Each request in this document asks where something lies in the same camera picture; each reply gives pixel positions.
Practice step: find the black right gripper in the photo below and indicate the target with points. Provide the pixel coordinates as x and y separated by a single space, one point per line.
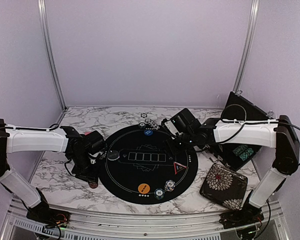
170 139

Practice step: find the red triangular marker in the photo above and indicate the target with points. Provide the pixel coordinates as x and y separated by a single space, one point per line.
178 167

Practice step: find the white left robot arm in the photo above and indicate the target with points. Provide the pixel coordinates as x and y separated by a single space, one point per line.
14 139

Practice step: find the black poker chip case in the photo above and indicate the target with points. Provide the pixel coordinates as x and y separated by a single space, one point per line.
243 129

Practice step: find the red poker chip stack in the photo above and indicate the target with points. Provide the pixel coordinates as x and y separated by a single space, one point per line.
93 185

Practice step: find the blue small blind button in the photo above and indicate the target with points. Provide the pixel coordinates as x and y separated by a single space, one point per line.
148 132

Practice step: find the orange big blind button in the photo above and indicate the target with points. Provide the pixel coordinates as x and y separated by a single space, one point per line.
144 188

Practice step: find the silver dealer button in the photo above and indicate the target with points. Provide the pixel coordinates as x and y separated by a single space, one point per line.
113 155

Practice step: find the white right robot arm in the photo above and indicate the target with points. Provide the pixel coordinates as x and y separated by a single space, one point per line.
286 162

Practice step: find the green fifty poker chip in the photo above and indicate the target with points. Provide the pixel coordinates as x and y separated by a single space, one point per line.
141 125

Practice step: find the floral fabric pouch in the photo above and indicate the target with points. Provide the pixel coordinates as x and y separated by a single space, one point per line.
224 187

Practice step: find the blue orange chips on marble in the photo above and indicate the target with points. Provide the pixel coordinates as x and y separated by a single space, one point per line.
151 124

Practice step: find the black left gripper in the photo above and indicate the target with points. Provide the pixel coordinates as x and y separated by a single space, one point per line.
92 176

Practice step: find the blue orange chip stack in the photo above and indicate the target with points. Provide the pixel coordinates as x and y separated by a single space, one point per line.
169 185

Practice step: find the round black poker mat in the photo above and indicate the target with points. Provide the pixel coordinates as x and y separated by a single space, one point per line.
145 159

